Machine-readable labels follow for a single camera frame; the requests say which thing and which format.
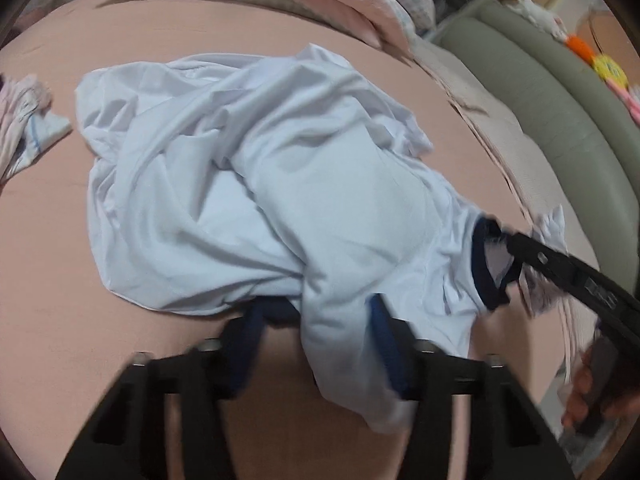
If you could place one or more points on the pink bed sheet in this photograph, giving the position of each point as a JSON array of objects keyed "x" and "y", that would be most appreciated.
[{"x": 50, "y": 270}]

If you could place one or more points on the yellow plush toy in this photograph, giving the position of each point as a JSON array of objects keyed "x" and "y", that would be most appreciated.
[{"x": 610, "y": 71}]

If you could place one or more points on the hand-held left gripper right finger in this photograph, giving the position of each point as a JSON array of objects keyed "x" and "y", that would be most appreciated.
[{"x": 385, "y": 350}]

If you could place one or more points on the orange carrot toy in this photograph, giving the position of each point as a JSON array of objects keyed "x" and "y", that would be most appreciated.
[{"x": 580, "y": 46}]

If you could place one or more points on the person's right hand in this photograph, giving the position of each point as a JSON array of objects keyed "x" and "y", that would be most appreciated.
[{"x": 575, "y": 395}]

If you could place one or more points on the white t-shirt with navy trim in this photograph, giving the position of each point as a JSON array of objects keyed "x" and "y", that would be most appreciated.
[{"x": 280, "y": 200}]

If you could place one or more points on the small white printed cloth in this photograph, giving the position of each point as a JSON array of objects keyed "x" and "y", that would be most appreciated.
[{"x": 550, "y": 232}]

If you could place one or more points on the white rabbit plush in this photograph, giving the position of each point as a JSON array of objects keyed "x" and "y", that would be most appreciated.
[{"x": 542, "y": 12}]

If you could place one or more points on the pink cartoon print pajamas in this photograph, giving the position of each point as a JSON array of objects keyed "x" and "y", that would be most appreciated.
[{"x": 22, "y": 120}]

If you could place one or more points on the pink plush toy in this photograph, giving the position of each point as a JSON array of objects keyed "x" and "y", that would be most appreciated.
[{"x": 634, "y": 102}]

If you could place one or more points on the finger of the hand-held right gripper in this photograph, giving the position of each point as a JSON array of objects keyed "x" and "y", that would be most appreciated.
[{"x": 540, "y": 255}]

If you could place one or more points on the grey-green sofa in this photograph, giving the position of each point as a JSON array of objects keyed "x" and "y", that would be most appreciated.
[{"x": 565, "y": 125}]

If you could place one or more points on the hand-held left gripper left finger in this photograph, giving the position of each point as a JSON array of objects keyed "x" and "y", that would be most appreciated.
[{"x": 245, "y": 350}]

